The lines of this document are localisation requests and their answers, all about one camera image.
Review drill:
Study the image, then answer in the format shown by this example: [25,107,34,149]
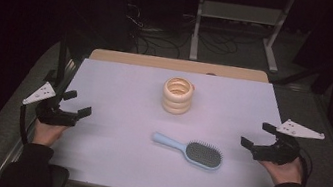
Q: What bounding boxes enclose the light blue hairbrush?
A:
[148,131,226,174]

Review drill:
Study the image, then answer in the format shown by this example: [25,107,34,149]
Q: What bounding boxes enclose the black floor cables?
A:
[116,0,264,73]

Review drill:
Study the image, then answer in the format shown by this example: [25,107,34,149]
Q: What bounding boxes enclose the person's right hand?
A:
[256,151,309,187]

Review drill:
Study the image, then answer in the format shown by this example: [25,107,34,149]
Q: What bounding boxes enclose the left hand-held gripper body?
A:
[19,77,85,130]

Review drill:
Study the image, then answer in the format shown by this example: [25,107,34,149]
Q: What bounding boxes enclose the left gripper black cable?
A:
[14,103,34,146]

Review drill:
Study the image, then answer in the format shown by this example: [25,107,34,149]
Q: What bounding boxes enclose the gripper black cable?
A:
[14,103,34,146]
[294,147,317,187]

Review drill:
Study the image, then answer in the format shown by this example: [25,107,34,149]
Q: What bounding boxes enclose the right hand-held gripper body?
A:
[250,113,328,172]

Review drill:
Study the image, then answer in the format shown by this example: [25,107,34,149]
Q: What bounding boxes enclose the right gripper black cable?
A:
[294,147,317,187]

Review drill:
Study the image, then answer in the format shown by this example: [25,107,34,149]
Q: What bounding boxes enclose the white table mat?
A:
[46,50,298,187]

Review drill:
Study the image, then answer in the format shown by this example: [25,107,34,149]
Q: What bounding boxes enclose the white metal stand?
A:
[187,0,296,75]

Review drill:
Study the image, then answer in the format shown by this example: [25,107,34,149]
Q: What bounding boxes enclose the person's left hand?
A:
[31,117,72,151]

